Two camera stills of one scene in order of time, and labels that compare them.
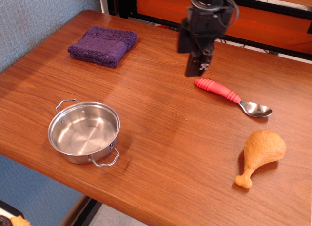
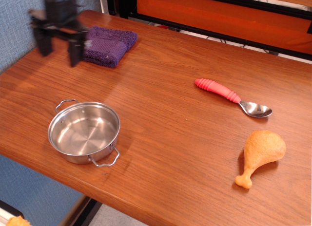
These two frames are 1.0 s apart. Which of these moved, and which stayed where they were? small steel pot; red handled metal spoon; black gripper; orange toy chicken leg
Moved: black gripper
Stayed: small steel pot; red handled metal spoon; orange toy chicken leg
